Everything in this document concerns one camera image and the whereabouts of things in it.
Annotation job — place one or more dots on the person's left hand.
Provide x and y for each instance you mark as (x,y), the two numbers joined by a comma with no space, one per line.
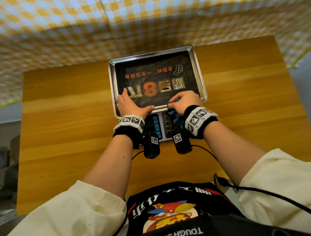
(130,107)

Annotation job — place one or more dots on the person's right hand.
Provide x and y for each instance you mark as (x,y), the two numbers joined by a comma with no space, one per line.
(188,101)

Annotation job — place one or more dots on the person's right fingers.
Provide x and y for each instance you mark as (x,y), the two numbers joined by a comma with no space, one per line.
(177,101)

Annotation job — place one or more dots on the person's left thumb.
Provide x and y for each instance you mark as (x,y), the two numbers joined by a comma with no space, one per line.
(148,109)

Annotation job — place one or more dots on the blue cloth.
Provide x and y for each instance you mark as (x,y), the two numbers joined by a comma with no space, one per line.
(173,112)

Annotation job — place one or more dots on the steel scale tray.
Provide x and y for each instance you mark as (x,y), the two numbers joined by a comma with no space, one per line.
(113,80)

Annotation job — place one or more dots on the person's right forearm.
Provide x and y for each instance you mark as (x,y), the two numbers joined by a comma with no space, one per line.
(230,150)

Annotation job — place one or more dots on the person's left forearm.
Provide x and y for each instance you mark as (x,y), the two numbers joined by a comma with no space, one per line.
(114,165)

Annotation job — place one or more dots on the marker wrist band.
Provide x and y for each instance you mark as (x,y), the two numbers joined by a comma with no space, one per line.
(131,120)
(198,116)

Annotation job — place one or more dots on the electronic scale body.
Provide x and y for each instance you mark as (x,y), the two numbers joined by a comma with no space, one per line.
(167,126)

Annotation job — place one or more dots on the black printed sheet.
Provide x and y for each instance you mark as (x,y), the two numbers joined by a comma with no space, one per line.
(155,70)

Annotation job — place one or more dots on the black printed apron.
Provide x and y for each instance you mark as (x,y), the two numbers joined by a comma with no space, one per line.
(170,194)

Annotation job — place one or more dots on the yellow checked cloth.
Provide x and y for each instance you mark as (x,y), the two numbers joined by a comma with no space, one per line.
(97,29)

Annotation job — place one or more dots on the cream shirt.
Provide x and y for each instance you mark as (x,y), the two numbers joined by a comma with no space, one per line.
(73,214)

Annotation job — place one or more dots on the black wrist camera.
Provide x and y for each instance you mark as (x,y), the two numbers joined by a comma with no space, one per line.
(182,144)
(151,145)

